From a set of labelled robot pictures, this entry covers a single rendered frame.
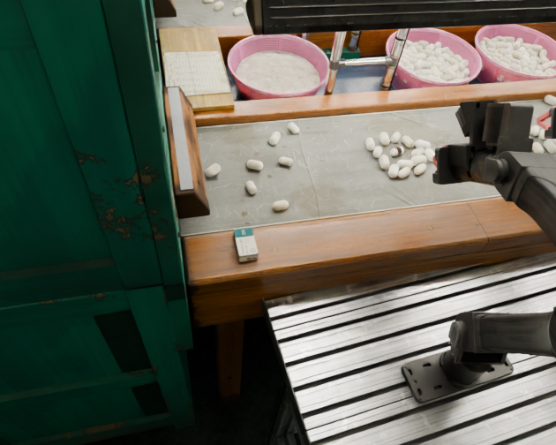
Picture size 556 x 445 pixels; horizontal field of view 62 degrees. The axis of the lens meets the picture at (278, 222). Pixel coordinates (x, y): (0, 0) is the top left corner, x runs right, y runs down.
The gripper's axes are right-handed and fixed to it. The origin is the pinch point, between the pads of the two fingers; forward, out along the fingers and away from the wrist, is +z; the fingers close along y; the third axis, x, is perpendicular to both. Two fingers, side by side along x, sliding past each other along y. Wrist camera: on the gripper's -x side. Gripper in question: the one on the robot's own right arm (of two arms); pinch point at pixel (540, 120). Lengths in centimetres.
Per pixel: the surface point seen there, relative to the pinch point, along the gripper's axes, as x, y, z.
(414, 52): -19.5, 11.9, 35.8
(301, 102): -8, 51, 18
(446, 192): 13.2, 25.9, -3.3
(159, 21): -33, 82, 53
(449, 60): -16.6, 2.7, 32.5
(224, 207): 12, 74, -1
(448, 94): -7.4, 12.4, 17.4
